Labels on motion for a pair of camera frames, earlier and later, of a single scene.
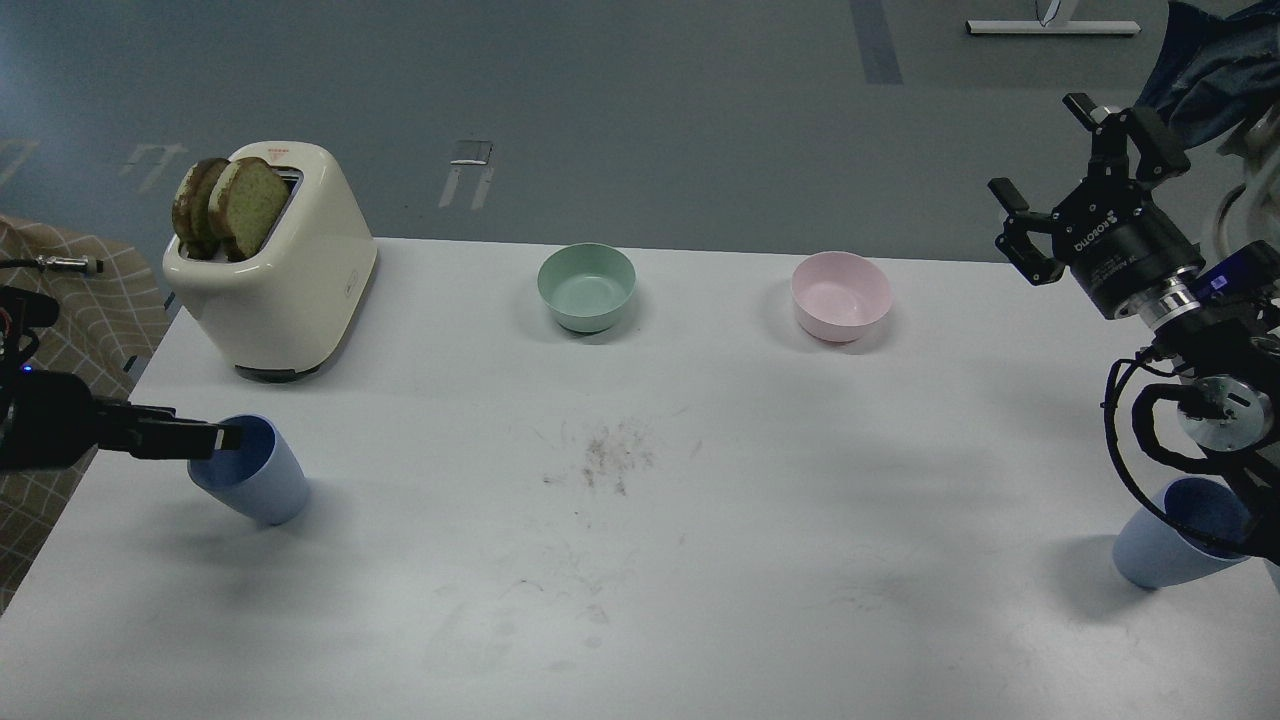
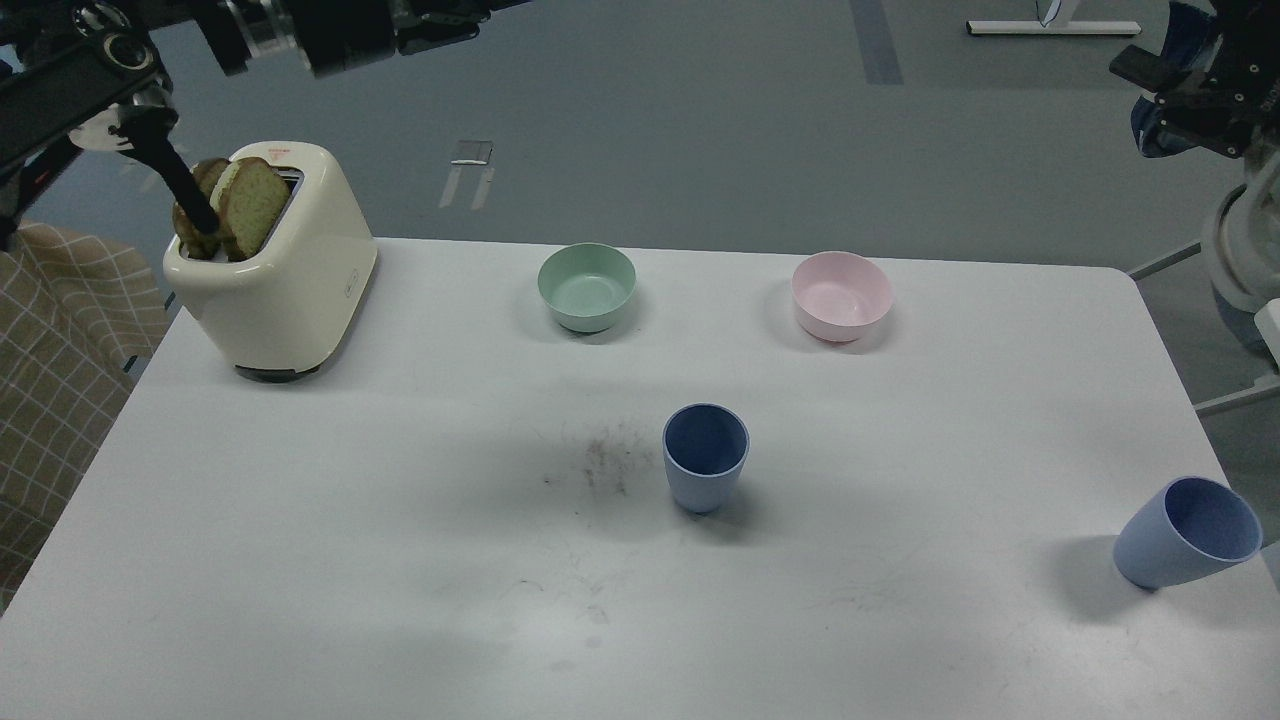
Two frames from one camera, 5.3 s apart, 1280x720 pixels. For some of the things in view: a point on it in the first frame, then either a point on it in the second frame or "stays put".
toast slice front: [247, 203] stays put
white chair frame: [1251, 212] → [1241, 253]
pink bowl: [839, 295] stays put
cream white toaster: [279, 315] stays put
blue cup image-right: [1152, 551] stays put
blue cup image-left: [263, 480] → [705, 447]
